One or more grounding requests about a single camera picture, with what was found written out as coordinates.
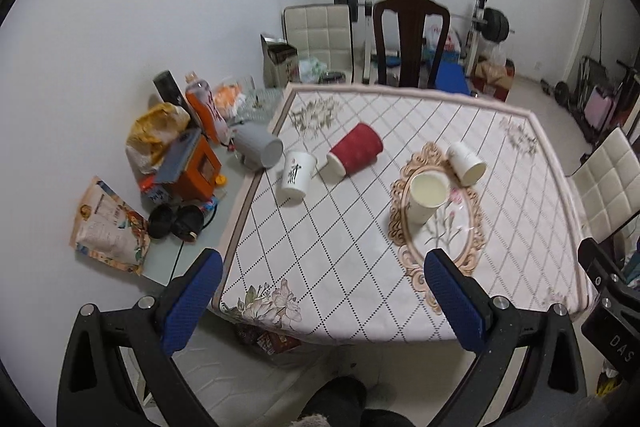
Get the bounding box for white barbell rack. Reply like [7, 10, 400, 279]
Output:
[465, 0, 493, 78]

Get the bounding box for blue bench pad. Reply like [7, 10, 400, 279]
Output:
[435, 61, 473, 96]

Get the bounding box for floral checked tablecloth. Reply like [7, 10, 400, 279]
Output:
[210, 82, 598, 348]

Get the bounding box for clear plastic tray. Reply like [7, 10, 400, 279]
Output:
[235, 88, 283, 125]

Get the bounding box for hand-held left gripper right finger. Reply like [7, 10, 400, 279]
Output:
[424, 248, 588, 427]

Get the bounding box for grey notebook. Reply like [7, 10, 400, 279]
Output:
[154, 127, 202, 185]

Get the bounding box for small white paper cup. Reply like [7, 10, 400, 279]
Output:
[446, 141, 487, 188]

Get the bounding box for white printed paper cup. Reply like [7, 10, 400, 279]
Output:
[278, 150, 318, 204]

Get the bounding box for green white plastic bag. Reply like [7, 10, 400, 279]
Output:
[298, 57, 328, 82]

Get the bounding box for printed snack packet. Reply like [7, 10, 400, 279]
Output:
[70, 175, 152, 277]

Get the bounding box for yellow plastic bag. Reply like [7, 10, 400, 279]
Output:
[125, 103, 192, 175]

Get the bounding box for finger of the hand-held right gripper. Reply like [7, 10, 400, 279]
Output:
[577, 238, 627, 304]

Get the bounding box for pink suitcase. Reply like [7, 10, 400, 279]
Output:
[585, 82, 618, 130]

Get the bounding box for person's dark trouser leg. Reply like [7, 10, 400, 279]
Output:
[300, 376, 416, 427]

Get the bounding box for cream padded chair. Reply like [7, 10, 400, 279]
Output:
[567, 127, 640, 243]
[282, 3, 353, 84]

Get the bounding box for orange box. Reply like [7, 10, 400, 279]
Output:
[160, 137, 223, 202]

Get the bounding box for open cardboard box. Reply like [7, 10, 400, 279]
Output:
[260, 33, 299, 88]

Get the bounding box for blue red packet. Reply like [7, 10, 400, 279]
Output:
[141, 177, 168, 208]

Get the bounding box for white pole with red top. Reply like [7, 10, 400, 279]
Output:
[361, 0, 377, 84]

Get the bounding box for grey cup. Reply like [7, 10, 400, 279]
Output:
[232, 124, 285, 169]

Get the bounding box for red paper cup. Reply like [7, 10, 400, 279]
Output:
[326, 122, 384, 178]

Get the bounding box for orange drink bottle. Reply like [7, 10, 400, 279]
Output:
[184, 72, 227, 145]

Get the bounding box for dark wooden chair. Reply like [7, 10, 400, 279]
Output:
[372, 0, 451, 88]

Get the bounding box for black weight plate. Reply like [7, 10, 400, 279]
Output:
[484, 7, 510, 42]

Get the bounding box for orange snack bag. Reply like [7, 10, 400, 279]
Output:
[212, 77, 248, 122]

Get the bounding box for black headphones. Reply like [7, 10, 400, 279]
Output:
[148, 203, 206, 243]

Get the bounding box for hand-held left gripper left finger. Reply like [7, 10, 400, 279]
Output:
[56, 248, 224, 427]

